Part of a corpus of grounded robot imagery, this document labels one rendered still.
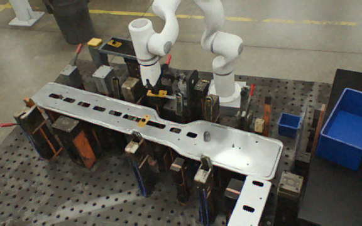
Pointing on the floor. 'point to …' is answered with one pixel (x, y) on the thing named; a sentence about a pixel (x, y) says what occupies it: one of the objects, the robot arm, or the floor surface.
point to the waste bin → (71, 19)
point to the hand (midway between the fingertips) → (155, 88)
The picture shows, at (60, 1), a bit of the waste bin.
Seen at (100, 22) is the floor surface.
